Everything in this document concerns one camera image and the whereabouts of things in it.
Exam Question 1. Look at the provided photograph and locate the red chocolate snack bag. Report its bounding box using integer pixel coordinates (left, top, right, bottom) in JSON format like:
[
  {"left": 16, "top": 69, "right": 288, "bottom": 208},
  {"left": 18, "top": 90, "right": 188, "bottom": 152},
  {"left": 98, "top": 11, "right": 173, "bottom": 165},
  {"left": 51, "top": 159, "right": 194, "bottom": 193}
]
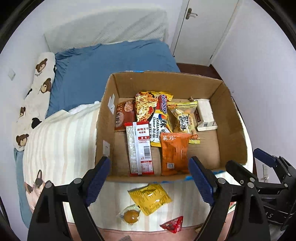
[{"left": 160, "top": 216, "right": 183, "bottom": 233}]

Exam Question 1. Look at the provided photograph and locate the yellow snack packet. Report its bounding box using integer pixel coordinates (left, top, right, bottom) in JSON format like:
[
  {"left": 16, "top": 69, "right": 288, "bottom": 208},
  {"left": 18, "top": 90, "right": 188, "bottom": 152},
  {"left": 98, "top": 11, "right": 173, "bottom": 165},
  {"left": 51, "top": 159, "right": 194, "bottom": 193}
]
[{"left": 128, "top": 184, "right": 173, "bottom": 216}]

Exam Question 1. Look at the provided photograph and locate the striped cream pink blanket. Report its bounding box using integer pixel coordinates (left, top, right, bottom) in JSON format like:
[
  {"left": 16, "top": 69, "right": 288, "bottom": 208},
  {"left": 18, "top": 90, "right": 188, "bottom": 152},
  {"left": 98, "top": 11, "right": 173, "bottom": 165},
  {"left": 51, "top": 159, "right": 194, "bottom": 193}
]
[{"left": 18, "top": 102, "right": 210, "bottom": 232}]

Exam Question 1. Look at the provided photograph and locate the orange jelly cup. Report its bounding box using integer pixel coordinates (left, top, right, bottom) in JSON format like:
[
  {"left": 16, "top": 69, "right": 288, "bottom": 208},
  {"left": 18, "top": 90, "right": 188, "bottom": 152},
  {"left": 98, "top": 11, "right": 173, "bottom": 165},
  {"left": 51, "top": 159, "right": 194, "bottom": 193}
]
[{"left": 117, "top": 204, "right": 141, "bottom": 225}]

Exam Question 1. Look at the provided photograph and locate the white carton box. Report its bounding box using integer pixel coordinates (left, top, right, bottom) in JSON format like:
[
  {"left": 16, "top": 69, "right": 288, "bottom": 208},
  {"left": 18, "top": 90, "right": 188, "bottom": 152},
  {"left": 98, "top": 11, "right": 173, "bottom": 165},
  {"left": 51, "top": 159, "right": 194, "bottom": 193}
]
[{"left": 196, "top": 99, "right": 218, "bottom": 132}]

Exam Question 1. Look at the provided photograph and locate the orange snack packet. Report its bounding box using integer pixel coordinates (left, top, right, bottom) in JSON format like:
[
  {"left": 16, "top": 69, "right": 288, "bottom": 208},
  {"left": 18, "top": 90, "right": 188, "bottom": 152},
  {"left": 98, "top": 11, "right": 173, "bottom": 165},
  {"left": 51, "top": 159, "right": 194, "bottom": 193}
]
[{"left": 160, "top": 133, "right": 191, "bottom": 176}]

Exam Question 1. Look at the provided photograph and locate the yellow clear pastry packet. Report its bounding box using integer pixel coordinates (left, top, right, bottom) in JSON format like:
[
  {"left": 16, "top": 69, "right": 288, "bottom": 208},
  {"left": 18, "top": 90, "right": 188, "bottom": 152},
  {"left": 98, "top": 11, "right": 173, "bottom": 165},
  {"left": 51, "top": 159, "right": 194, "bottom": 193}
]
[{"left": 168, "top": 101, "right": 201, "bottom": 145}]

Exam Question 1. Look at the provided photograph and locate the red white striped packet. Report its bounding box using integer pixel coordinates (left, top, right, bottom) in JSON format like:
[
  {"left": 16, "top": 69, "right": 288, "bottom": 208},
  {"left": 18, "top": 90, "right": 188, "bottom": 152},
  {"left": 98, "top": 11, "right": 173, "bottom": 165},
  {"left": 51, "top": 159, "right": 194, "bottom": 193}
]
[{"left": 125, "top": 121, "right": 154, "bottom": 176}]

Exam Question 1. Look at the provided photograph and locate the bear print pillow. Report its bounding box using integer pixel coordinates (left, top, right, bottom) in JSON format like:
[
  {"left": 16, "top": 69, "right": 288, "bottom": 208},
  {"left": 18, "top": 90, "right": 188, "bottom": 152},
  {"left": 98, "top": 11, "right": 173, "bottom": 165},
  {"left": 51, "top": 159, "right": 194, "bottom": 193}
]
[{"left": 13, "top": 52, "right": 56, "bottom": 151}]

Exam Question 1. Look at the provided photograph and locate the brown cardboard box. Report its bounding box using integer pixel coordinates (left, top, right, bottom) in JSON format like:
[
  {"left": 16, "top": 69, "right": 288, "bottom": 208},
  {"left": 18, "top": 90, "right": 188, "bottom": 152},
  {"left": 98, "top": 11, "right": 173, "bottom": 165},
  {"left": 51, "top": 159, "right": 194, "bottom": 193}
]
[{"left": 95, "top": 70, "right": 248, "bottom": 183}]

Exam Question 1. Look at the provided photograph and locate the Korean cheese noodle packet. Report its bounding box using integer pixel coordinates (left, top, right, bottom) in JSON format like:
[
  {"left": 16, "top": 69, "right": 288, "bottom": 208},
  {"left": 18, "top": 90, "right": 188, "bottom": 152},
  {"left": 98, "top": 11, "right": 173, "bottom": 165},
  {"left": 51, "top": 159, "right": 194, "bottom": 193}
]
[{"left": 135, "top": 91, "right": 173, "bottom": 147}]

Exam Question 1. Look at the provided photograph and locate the dark red snack packet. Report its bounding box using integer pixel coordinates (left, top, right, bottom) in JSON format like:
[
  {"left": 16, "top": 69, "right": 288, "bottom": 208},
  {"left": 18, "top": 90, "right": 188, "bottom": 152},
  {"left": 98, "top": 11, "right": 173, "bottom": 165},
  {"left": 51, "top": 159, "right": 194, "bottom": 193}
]
[{"left": 114, "top": 99, "right": 136, "bottom": 132}]

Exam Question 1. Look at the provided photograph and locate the blue bed sheet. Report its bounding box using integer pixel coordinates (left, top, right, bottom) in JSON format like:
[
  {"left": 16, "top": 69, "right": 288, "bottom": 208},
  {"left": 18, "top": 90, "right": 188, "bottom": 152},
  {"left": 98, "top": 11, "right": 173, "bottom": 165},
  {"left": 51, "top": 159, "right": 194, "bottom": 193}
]
[{"left": 14, "top": 39, "right": 181, "bottom": 229}]

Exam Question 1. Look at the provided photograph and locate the white door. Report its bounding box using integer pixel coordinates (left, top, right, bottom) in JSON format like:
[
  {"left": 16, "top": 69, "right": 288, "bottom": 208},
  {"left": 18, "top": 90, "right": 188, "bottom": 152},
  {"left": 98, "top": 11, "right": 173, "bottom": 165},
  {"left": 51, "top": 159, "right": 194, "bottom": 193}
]
[{"left": 171, "top": 0, "right": 239, "bottom": 66}]

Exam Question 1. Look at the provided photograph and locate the grey white folded quilt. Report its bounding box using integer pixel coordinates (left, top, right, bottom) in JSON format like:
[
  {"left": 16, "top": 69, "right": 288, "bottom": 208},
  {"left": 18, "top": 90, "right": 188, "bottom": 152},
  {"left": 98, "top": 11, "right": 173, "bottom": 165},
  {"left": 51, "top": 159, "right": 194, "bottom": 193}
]
[{"left": 44, "top": 8, "right": 168, "bottom": 53}]

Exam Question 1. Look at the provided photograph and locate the white wall socket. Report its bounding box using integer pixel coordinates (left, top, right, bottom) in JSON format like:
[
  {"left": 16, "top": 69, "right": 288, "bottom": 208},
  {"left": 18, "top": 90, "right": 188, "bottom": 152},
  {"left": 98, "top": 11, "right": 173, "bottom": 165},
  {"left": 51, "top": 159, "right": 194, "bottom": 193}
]
[{"left": 8, "top": 68, "right": 16, "bottom": 81}]

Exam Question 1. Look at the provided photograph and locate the metal door handle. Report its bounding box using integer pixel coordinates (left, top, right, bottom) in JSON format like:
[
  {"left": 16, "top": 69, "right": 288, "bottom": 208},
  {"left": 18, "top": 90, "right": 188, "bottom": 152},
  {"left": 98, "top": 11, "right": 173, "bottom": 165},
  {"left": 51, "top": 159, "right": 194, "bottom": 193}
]
[{"left": 185, "top": 8, "right": 198, "bottom": 20}]

